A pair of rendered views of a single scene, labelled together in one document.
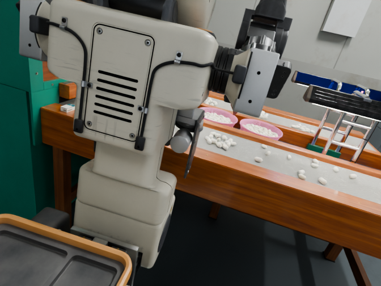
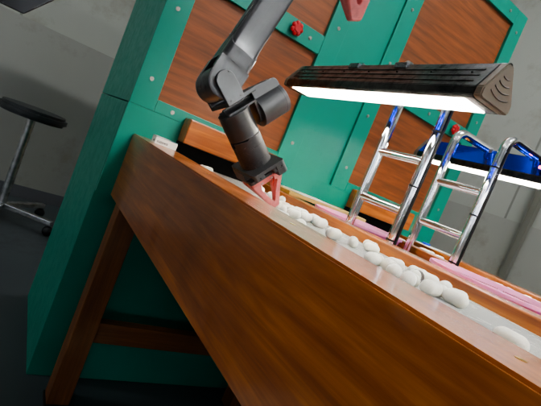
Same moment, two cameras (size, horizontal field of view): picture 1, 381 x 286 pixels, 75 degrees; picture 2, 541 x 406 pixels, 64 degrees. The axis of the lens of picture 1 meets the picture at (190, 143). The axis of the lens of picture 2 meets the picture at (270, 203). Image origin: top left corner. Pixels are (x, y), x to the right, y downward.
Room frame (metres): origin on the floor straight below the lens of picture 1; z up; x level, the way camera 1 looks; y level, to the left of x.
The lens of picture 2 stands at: (0.54, -0.46, 0.82)
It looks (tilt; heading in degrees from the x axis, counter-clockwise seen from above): 4 degrees down; 48
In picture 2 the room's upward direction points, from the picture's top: 22 degrees clockwise
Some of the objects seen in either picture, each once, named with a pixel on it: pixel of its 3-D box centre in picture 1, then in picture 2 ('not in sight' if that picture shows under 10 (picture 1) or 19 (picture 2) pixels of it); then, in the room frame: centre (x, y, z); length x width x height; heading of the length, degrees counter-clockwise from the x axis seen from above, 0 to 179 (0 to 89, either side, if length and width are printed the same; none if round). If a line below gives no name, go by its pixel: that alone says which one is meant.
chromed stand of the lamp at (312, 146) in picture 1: (334, 117); not in sight; (1.57, -0.85, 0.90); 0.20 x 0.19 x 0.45; 80
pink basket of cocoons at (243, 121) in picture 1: (258, 134); not in sight; (1.44, -0.40, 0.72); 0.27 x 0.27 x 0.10
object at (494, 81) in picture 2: not in sight; (373, 80); (1.27, 0.19, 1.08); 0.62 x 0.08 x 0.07; 80
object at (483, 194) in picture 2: not in sight; (466, 216); (1.74, 0.10, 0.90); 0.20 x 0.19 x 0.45; 80
